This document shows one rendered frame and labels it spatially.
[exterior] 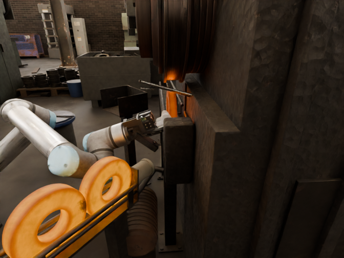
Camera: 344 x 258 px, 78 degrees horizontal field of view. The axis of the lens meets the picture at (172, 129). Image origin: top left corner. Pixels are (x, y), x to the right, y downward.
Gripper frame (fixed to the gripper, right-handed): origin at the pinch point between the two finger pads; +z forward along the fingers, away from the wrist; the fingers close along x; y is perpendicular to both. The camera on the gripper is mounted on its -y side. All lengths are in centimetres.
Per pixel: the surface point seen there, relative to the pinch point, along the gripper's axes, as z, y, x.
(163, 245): -29, -68, 3
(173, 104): 0.8, 5.5, 5.1
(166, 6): 7.6, 37.6, -11.0
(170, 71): 3.4, 19.3, -2.2
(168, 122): -2.2, 6.0, -12.3
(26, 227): -29, 11, -48
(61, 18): -249, 152, 662
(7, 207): -127, -38, 39
